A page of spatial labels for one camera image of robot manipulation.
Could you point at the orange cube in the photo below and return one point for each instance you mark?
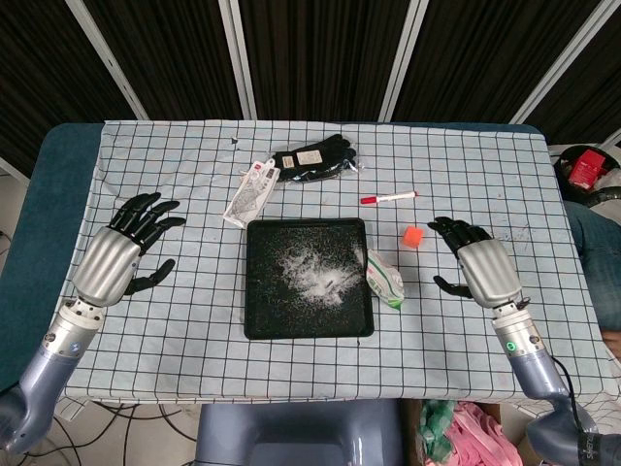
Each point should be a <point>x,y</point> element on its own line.
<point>412,238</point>

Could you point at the white green-striped snack bag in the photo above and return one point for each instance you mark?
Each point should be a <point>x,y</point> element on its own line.
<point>383,281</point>

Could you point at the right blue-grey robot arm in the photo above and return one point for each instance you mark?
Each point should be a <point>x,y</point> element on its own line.
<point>533,369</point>

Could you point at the pink cloth strips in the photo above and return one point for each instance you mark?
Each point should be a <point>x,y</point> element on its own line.
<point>480,437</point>

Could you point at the red black object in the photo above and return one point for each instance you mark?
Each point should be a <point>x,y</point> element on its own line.
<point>563,170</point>

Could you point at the black rectangular tray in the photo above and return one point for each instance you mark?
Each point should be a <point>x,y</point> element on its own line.
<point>271,310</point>

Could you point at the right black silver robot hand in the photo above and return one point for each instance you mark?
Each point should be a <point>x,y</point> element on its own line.
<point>490,272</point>

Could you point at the black slatted partition panel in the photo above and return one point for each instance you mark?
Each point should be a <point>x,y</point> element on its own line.
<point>587,102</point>
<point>39,73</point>
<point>165,53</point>
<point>485,53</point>
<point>325,53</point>

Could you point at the white partition frame bar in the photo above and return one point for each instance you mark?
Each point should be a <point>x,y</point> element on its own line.
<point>238,58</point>
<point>403,58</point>
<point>111,63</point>
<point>567,63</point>

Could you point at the red cardboard box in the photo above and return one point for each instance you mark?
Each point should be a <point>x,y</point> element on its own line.
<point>587,167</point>

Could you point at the light blue checked tablecloth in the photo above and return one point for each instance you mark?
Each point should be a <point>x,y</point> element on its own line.
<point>170,315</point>

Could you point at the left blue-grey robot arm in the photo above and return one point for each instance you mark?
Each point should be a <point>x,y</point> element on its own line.
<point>53,354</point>

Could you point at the white patterned glove package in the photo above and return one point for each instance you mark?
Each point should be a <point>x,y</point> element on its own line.
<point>250,194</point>

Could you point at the black gloves in clear pack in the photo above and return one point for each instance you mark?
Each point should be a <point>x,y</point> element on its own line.
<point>315,157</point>

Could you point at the white powder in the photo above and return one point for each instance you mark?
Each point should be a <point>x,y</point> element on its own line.
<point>315,281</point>

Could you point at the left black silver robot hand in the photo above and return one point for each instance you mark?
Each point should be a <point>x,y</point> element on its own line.
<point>107,264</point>

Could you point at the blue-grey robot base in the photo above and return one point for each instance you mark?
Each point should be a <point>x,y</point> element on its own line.
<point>291,432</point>

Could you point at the red white marker pen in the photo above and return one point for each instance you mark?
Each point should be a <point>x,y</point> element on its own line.
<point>388,198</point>

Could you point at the brown cardboard box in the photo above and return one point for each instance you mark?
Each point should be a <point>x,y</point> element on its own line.
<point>526,437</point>

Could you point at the person leg in jeans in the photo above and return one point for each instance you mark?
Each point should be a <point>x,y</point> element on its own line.
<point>594,242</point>

